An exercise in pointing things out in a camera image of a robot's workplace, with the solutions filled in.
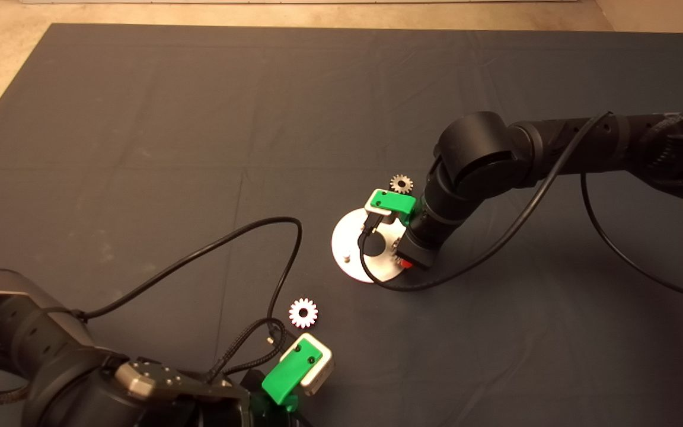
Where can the green left camera mount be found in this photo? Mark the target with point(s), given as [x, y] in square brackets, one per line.
[287, 376]

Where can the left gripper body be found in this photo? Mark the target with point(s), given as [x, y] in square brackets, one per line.
[258, 412]

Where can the round metal carrier plate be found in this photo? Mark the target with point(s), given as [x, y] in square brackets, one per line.
[347, 243]

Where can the dark grey table cloth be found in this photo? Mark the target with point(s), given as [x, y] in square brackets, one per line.
[140, 118]

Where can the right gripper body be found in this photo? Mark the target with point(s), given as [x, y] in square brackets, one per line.
[423, 249]

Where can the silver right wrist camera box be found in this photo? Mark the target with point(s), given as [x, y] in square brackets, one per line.
[374, 206]

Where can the green right camera mount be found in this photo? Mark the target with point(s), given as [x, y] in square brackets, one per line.
[398, 203]

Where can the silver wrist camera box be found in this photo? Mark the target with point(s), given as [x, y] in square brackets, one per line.
[374, 206]
[321, 372]

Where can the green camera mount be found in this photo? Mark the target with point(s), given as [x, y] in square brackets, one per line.
[398, 203]
[287, 376]

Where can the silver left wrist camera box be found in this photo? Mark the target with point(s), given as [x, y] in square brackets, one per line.
[321, 372]

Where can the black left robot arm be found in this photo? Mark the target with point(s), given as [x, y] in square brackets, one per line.
[33, 356]

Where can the steel planetary gear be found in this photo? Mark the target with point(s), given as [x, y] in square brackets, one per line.
[401, 178]
[399, 245]
[312, 318]

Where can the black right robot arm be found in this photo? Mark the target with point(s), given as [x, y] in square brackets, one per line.
[478, 154]

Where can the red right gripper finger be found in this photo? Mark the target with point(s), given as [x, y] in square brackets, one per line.
[405, 263]

